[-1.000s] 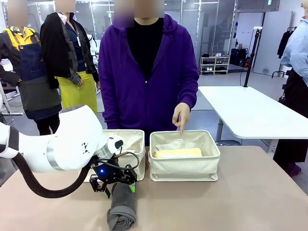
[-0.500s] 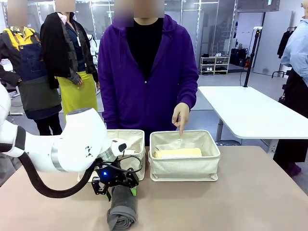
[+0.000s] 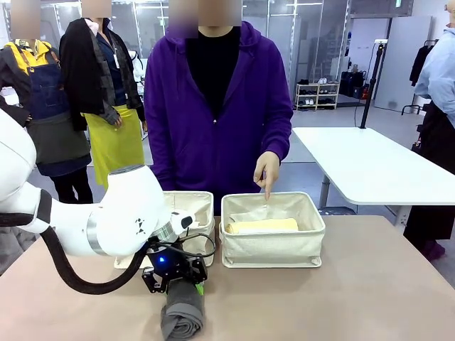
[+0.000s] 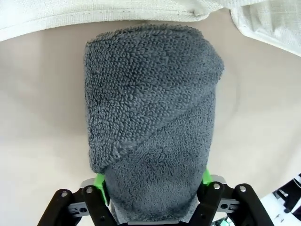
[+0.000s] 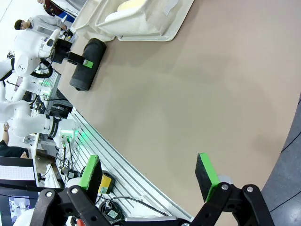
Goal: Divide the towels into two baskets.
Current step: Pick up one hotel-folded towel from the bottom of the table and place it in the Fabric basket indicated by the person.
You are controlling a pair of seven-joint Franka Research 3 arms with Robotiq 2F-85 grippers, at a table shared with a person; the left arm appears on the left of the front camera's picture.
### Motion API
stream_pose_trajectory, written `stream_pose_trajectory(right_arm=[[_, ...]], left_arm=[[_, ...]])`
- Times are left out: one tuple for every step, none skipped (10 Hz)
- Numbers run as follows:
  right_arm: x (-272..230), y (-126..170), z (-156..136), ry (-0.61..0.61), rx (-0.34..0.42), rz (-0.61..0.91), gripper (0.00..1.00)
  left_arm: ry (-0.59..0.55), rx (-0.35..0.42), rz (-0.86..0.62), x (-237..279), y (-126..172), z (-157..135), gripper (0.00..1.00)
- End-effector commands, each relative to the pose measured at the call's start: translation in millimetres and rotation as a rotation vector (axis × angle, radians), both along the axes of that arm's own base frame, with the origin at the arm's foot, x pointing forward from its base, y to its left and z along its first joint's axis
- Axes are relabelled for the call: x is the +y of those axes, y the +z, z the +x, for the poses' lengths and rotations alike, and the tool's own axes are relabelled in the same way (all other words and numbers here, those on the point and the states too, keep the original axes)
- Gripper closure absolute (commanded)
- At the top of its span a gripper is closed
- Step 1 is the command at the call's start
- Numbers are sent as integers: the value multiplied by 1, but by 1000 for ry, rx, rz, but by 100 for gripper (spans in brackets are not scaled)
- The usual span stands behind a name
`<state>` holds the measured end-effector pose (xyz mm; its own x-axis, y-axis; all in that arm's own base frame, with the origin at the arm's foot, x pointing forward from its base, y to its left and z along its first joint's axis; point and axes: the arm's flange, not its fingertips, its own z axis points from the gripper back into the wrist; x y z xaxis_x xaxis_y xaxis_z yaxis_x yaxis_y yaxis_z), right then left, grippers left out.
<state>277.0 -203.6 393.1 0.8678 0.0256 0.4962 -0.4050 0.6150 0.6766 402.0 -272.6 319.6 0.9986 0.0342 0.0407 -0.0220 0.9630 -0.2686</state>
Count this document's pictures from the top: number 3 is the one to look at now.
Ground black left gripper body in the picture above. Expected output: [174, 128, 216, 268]
[141, 243, 209, 285]

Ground gray towel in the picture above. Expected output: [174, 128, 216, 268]
[160, 278, 206, 341]

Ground yellow towel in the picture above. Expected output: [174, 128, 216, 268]
[225, 217, 299, 235]

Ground person's left hand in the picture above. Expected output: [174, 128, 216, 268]
[253, 151, 282, 200]

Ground cream fabric storage basket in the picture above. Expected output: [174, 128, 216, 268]
[219, 191, 326, 269]
[113, 190, 216, 270]

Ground figure in yellow-green apron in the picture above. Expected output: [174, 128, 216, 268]
[58, 0, 149, 191]

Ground person in purple hoodie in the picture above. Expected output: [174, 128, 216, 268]
[144, 0, 294, 216]

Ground white table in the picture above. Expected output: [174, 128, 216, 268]
[291, 126, 455, 228]

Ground figure in denim apron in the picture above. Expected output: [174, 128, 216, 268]
[0, 0, 94, 205]

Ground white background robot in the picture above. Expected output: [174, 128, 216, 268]
[128, 49, 146, 72]

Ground wooden shoe rack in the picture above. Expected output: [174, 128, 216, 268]
[294, 77, 341, 112]

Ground black bags on floor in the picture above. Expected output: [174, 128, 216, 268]
[339, 70, 367, 99]

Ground black tripod pole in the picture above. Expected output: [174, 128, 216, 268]
[359, 38, 388, 129]

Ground black hanging garment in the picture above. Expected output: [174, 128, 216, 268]
[408, 44, 439, 87]

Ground person in light blue shirt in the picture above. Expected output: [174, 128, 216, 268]
[403, 0, 455, 262]

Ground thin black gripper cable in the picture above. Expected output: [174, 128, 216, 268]
[147, 232, 217, 259]

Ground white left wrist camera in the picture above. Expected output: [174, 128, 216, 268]
[169, 210, 197, 236]

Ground black left arm cable sleeve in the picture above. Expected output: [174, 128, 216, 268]
[0, 190, 154, 296]

